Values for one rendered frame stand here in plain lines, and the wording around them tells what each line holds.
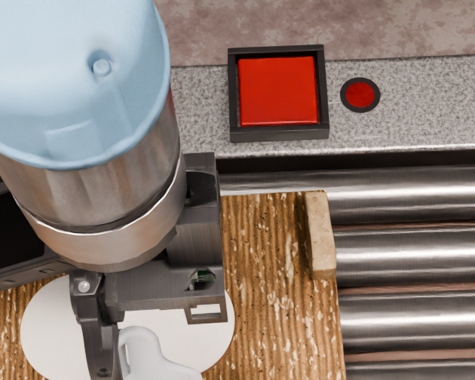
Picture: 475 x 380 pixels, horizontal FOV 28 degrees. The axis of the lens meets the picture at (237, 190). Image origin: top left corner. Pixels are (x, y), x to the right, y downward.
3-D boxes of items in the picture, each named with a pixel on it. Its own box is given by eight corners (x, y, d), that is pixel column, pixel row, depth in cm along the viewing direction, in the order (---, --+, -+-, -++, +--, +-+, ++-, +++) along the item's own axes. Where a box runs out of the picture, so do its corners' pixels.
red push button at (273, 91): (238, 66, 76) (237, 57, 74) (313, 63, 76) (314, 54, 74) (240, 133, 73) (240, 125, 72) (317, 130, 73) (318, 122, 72)
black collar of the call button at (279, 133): (228, 58, 76) (227, 47, 74) (322, 54, 76) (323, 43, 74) (230, 143, 73) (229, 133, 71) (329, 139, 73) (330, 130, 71)
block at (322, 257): (302, 205, 69) (304, 190, 66) (327, 203, 69) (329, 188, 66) (310, 283, 66) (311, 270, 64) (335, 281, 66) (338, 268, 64)
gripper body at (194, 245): (228, 331, 53) (220, 262, 42) (76, 341, 53) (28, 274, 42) (222, 206, 56) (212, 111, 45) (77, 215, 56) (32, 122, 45)
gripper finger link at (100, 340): (124, 419, 53) (105, 293, 48) (96, 421, 53) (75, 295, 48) (130, 363, 57) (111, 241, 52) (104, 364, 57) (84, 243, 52)
